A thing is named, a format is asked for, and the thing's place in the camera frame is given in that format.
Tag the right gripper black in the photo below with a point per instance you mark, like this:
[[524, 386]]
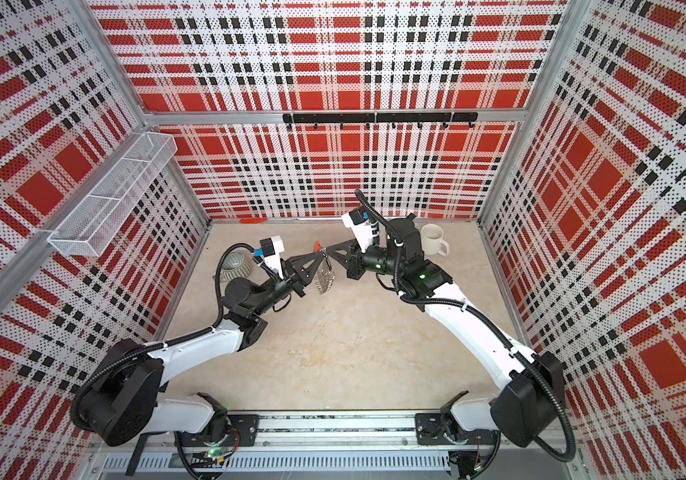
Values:
[[354, 262]]

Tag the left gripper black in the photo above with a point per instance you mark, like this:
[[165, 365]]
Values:
[[298, 275]]

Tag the key organizer with red handle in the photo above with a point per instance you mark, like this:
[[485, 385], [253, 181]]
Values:
[[324, 276]]

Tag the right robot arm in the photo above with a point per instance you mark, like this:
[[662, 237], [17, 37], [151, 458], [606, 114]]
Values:
[[529, 405]]

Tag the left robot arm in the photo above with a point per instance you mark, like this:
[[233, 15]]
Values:
[[124, 398]]

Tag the grey striped ceramic mug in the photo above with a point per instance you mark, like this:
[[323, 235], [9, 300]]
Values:
[[235, 265]]

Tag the white ceramic mug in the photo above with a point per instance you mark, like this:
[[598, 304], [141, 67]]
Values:
[[433, 240]]

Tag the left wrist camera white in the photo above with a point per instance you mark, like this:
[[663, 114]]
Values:
[[268, 256]]

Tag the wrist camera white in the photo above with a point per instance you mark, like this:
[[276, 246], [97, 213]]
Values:
[[268, 256], [364, 227]]

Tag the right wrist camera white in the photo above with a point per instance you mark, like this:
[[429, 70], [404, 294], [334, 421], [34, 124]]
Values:
[[364, 227]]

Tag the red marker at wall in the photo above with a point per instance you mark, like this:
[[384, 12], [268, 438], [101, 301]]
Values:
[[253, 220]]

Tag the black wall hook rail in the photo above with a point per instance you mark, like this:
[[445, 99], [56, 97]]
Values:
[[316, 119]]

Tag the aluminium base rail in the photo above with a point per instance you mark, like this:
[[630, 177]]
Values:
[[310, 442]]

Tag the white wire mesh basket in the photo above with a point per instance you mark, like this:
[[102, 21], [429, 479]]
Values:
[[92, 225]]

